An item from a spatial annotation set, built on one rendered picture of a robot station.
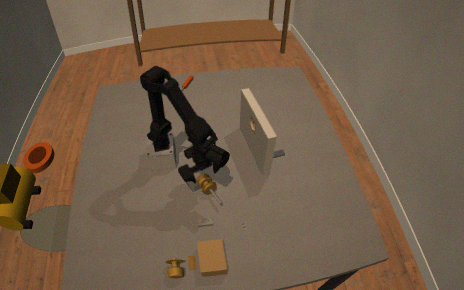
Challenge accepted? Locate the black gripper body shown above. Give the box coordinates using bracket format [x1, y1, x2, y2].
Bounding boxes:
[178, 154, 212, 182]

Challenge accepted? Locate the brass door knob with spindle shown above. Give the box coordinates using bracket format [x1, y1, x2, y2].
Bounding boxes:
[197, 173, 222, 202]

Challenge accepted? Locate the orange-handled screwdriver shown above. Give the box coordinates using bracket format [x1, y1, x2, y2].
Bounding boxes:
[181, 75, 194, 91]

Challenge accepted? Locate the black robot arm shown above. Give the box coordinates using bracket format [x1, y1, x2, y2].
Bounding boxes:
[140, 66, 230, 167]

